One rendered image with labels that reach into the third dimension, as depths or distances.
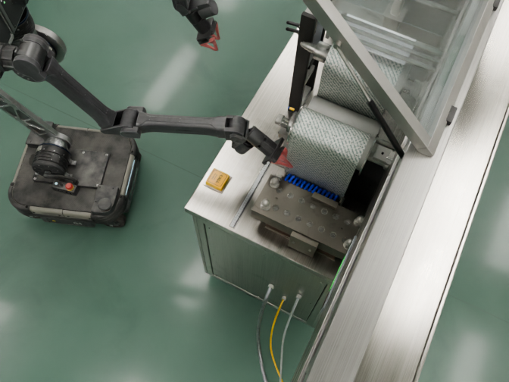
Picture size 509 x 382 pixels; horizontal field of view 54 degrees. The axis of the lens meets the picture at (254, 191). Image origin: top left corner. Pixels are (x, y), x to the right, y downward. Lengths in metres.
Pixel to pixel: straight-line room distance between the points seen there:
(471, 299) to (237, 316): 1.26
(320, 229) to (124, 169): 1.37
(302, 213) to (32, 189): 1.62
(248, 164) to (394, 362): 1.04
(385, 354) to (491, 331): 1.76
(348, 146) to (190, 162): 1.60
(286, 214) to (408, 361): 0.73
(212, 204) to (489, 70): 1.05
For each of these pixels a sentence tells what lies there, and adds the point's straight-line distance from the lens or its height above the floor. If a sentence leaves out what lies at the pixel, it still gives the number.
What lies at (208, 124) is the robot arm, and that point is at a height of 1.22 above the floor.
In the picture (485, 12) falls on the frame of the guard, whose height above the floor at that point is 1.68.
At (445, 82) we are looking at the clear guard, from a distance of 1.34.
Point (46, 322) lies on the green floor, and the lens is 2.89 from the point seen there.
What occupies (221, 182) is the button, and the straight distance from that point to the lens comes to 1.95.
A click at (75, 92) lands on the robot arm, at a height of 1.33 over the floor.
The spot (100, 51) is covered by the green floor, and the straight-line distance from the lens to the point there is 3.67.
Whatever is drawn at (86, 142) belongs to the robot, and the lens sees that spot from 2.96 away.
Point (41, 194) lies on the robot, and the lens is 2.88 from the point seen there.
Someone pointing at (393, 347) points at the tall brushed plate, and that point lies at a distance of 1.28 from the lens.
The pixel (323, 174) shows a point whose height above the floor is 1.12.
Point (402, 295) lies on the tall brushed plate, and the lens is 1.32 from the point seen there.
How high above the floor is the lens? 2.66
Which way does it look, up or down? 64 degrees down
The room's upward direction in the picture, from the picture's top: 3 degrees clockwise
